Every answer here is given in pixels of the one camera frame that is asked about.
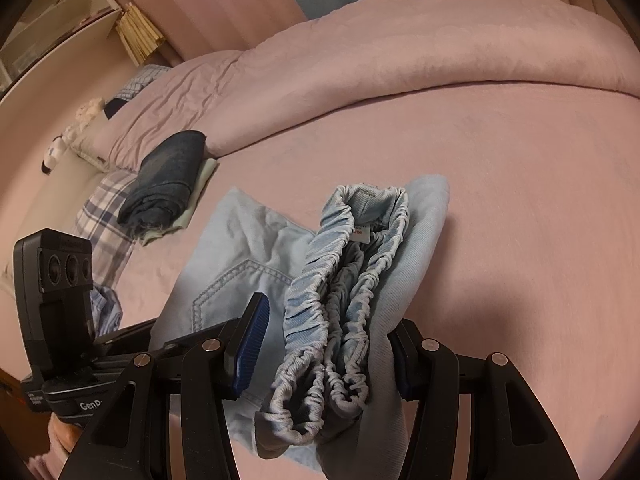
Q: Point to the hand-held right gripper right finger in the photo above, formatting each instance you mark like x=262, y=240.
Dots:
x=425, y=362

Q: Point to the blue plaid cloth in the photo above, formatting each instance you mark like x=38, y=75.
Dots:
x=107, y=310

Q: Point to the plaid checked cloth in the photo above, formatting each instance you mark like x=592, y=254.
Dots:
x=107, y=205

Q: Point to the dark blue folded jeans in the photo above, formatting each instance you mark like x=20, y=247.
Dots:
x=165, y=175

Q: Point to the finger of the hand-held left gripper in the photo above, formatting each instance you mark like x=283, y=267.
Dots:
x=172, y=342

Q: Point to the cream fluffy stuffed toy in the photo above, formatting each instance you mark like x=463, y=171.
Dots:
x=89, y=112

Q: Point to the person's left forearm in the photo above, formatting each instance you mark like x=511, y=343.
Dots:
x=42, y=465

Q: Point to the white shelf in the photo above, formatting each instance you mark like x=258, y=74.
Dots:
x=50, y=15

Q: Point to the pink duvet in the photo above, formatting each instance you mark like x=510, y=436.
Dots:
x=400, y=45

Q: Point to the light blue pants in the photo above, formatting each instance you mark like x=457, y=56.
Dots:
x=235, y=240

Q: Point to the light green folded cloth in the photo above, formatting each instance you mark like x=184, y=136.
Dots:
x=201, y=180

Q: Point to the stack of papers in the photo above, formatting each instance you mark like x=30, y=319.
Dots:
x=140, y=32

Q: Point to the blue checkered cloth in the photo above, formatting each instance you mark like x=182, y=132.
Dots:
x=140, y=80

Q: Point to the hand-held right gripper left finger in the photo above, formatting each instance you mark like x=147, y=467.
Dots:
x=252, y=340

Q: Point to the person's left hand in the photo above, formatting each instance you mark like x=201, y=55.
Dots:
x=65, y=435

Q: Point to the pink bed sheet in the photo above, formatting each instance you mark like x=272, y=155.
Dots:
x=525, y=210

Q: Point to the white black stuffed toy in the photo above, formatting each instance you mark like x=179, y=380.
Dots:
x=56, y=152

